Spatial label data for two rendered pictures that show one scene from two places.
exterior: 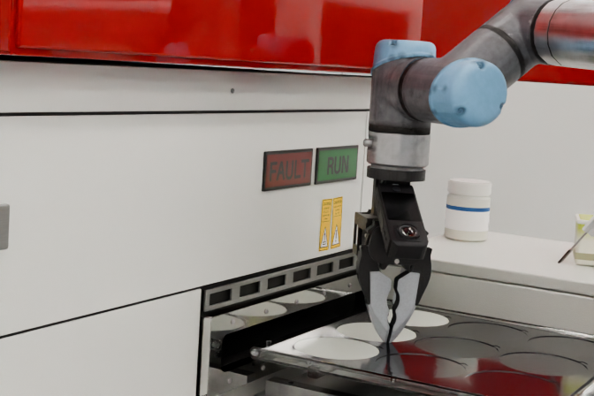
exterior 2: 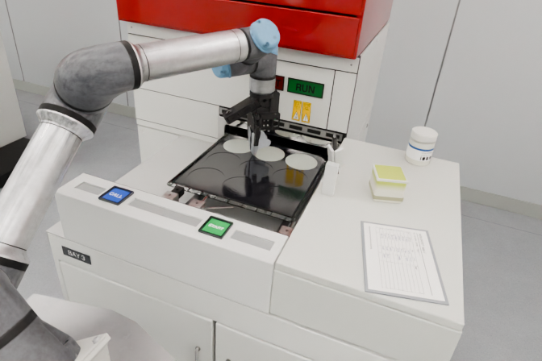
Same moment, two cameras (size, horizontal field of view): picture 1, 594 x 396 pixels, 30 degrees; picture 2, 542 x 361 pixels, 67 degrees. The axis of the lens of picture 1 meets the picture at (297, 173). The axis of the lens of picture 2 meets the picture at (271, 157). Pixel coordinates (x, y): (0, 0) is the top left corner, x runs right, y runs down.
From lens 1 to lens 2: 174 cm
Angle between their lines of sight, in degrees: 78
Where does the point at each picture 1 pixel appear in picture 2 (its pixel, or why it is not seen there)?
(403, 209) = (241, 105)
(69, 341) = (165, 99)
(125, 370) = (187, 116)
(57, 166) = not seen: hidden behind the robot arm
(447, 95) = not seen: hidden behind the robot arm
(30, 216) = not seen: hidden behind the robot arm
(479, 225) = (411, 155)
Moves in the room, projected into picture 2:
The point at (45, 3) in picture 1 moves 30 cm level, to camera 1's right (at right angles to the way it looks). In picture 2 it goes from (124, 7) to (105, 27)
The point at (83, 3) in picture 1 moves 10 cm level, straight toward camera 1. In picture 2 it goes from (135, 8) to (102, 8)
